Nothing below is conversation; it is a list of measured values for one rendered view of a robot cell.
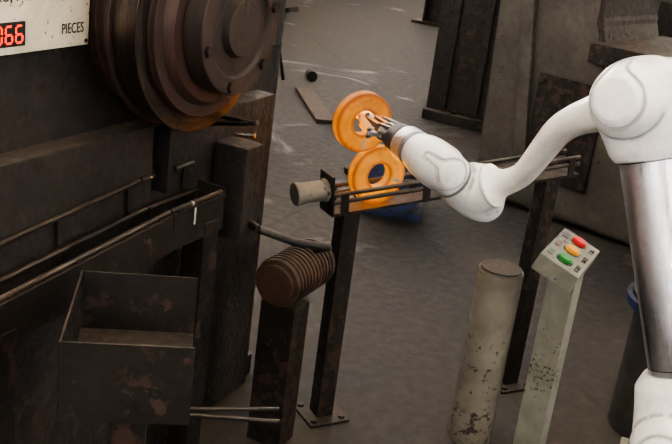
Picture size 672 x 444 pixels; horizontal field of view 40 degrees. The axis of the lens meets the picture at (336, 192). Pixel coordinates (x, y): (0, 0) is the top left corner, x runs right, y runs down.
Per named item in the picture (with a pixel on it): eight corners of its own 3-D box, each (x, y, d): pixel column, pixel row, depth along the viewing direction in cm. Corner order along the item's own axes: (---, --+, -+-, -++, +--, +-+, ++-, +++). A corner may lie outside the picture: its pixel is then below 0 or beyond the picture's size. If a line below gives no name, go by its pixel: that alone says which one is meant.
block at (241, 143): (203, 231, 232) (211, 138, 225) (221, 223, 239) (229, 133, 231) (239, 243, 228) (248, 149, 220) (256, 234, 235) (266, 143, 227)
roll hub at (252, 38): (177, 99, 185) (187, -45, 176) (253, 82, 209) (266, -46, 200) (200, 106, 182) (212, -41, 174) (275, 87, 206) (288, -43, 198)
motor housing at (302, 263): (234, 440, 246) (254, 253, 229) (277, 404, 265) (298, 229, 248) (276, 458, 241) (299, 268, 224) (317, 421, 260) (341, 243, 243)
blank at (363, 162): (338, 193, 243) (344, 197, 240) (359, 137, 240) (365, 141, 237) (386, 204, 251) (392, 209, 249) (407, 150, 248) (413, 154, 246)
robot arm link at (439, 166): (389, 158, 212) (424, 186, 220) (425, 184, 200) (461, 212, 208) (418, 120, 212) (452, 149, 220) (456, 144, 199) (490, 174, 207)
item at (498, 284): (440, 439, 259) (472, 267, 243) (456, 420, 269) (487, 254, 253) (481, 455, 254) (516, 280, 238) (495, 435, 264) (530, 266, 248)
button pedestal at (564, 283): (486, 461, 252) (529, 249, 232) (513, 422, 272) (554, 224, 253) (543, 483, 245) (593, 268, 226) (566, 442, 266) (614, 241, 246)
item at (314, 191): (289, 201, 239) (289, 179, 236) (320, 196, 242) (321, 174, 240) (299, 209, 234) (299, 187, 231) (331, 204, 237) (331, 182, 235)
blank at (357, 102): (334, 92, 232) (340, 96, 229) (388, 88, 239) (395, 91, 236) (329, 150, 238) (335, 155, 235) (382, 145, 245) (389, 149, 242)
